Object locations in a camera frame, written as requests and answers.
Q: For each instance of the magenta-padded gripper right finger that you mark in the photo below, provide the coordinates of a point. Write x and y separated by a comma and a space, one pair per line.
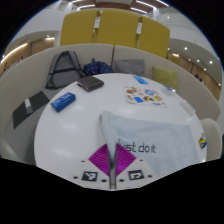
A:
125, 160

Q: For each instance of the beige curved sofa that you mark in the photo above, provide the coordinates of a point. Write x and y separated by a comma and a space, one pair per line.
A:
20, 76

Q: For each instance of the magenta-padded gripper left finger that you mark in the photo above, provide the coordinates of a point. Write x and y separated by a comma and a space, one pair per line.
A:
100, 160

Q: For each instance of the blue rectangular box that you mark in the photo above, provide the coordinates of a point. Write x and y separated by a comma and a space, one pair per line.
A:
63, 101

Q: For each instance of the dark blue dotted bag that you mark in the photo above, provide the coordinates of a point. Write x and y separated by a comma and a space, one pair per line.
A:
97, 68

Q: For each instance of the yellow-green cushion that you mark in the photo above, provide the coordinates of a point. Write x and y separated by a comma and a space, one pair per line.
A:
165, 77

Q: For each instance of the black flat folder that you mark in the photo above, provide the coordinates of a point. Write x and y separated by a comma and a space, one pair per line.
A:
38, 100

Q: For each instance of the light blue towel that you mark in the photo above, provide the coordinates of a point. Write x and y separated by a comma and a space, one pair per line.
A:
160, 133

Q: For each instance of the small clear box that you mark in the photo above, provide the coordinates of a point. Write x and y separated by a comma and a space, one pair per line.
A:
169, 90

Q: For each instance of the yellow upright panel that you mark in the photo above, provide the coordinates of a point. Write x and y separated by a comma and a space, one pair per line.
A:
118, 28
155, 36
78, 28

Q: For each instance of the dark brown wallet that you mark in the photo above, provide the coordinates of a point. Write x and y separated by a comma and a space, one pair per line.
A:
90, 83

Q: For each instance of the ceiling lights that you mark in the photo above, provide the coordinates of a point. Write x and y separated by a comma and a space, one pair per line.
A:
138, 10

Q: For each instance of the white upholstered chair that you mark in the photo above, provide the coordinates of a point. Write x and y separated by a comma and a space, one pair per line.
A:
212, 136

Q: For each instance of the small blue card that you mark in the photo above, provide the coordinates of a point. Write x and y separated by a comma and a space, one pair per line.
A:
140, 80

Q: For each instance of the yellow goggle-eyed toy figure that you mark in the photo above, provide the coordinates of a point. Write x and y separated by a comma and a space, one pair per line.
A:
203, 141

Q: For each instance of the grey mesh backpack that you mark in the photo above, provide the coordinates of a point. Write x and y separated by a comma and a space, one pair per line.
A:
65, 70

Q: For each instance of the grey cushion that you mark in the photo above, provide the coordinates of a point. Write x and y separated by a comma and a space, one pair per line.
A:
130, 67

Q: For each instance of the colourful sticker sheet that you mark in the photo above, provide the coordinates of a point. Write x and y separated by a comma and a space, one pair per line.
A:
146, 96

